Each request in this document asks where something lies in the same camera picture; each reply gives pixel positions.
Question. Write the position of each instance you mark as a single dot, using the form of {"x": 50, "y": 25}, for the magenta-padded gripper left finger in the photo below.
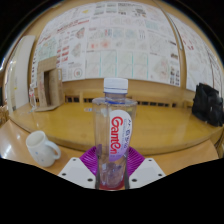
{"x": 76, "y": 171}

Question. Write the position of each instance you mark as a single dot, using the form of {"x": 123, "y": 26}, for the clear plastic water bottle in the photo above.
{"x": 114, "y": 133}

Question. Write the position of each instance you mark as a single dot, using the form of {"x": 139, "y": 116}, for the black bag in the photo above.
{"x": 208, "y": 105}

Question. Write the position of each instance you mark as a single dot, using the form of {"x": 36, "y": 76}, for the brown cardboard model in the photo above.
{"x": 50, "y": 83}

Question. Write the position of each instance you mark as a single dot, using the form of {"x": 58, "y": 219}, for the small clear plastic bottle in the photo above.
{"x": 32, "y": 96}

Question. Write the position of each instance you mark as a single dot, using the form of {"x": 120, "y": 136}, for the white ceramic mug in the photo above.
{"x": 40, "y": 150}

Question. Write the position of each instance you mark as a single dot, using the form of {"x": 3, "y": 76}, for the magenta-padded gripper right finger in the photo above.
{"x": 146, "y": 172}

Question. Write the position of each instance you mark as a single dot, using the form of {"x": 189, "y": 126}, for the large white wall poster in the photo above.
{"x": 106, "y": 43}
{"x": 196, "y": 56}

